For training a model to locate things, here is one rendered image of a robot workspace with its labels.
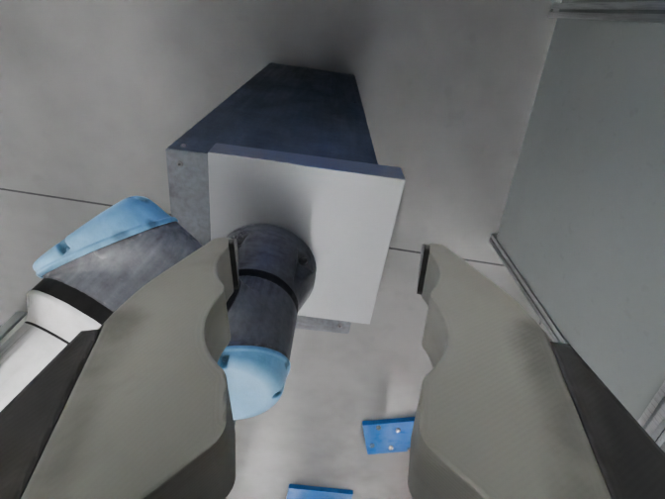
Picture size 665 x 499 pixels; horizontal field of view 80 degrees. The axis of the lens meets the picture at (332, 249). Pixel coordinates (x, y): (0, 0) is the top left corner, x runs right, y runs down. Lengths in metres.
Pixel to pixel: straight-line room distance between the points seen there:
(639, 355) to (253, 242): 0.91
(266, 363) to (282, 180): 0.24
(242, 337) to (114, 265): 0.13
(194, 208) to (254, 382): 0.30
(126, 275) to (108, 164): 1.49
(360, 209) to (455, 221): 1.27
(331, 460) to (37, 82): 2.55
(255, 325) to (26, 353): 0.19
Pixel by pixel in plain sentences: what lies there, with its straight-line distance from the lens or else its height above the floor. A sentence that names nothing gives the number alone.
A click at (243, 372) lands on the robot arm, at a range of 0.41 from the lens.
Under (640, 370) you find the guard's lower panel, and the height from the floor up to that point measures 0.90.
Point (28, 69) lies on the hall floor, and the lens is 1.89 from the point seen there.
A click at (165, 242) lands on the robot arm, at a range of 0.40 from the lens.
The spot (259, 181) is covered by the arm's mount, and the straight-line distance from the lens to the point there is 0.54.
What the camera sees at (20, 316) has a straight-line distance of 2.51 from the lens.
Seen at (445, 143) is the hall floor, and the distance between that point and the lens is 1.65.
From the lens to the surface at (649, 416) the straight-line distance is 1.16.
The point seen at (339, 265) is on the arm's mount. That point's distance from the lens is 0.59.
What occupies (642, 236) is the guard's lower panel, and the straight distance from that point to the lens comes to 1.14.
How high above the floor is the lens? 1.53
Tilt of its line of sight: 59 degrees down
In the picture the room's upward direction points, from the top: 179 degrees counter-clockwise
